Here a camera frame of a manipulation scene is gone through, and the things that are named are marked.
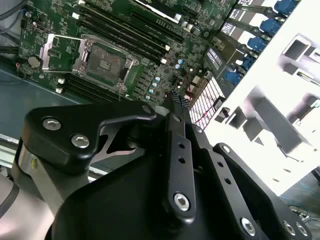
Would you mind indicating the metal socket cover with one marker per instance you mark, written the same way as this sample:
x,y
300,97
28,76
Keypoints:
x,y
47,52

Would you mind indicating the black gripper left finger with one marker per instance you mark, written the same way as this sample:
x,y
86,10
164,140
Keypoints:
x,y
57,140

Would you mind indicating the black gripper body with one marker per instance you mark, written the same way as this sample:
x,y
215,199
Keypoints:
x,y
112,212

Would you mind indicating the silver CPU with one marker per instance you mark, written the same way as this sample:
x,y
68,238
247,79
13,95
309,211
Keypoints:
x,y
316,103

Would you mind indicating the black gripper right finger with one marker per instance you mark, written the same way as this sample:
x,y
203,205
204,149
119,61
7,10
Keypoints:
x,y
225,175

